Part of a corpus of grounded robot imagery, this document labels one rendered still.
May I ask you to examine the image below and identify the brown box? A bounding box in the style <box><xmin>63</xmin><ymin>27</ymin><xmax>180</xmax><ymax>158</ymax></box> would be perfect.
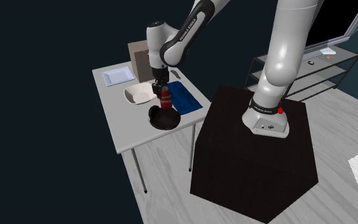
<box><xmin>127</xmin><ymin>39</ymin><xmax>155</xmax><ymax>84</ymax></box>

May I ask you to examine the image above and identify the red bottle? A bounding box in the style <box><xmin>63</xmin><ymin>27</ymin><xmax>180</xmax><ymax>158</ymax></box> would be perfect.
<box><xmin>160</xmin><ymin>85</ymin><xmax>173</xmax><ymax>111</ymax></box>

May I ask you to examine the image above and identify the white bowl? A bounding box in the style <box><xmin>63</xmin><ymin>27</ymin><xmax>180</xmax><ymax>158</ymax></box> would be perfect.
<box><xmin>123</xmin><ymin>81</ymin><xmax>159</xmax><ymax>106</ymax></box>

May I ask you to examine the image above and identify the blue cloth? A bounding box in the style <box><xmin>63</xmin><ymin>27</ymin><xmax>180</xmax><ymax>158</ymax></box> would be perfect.
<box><xmin>167</xmin><ymin>81</ymin><xmax>204</xmax><ymax>116</ymax></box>

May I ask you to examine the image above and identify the white square tray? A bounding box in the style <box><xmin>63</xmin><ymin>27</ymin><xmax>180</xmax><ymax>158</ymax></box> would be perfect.
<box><xmin>101</xmin><ymin>66</ymin><xmax>136</xmax><ymax>88</ymax></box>

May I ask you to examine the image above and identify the black round bowl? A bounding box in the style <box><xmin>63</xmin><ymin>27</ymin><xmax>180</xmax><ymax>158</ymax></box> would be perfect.
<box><xmin>148</xmin><ymin>105</ymin><xmax>182</xmax><ymax>130</ymax></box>

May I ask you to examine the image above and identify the grey table with metal legs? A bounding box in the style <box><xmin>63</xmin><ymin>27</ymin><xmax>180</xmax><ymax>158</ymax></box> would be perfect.
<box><xmin>91</xmin><ymin>60</ymin><xmax>212</xmax><ymax>194</ymax></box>

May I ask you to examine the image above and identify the black robot stand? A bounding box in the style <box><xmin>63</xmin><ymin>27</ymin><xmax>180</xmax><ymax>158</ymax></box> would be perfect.
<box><xmin>189</xmin><ymin>84</ymin><xmax>319</xmax><ymax>224</ymax></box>

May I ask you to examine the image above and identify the black metal shelf rack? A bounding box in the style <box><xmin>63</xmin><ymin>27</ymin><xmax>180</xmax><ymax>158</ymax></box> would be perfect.
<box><xmin>244</xmin><ymin>44</ymin><xmax>358</xmax><ymax>104</ymax></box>

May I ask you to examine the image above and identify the black flat screen television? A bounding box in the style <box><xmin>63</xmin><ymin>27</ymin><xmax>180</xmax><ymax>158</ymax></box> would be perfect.
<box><xmin>302</xmin><ymin>0</ymin><xmax>358</xmax><ymax>53</ymax></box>

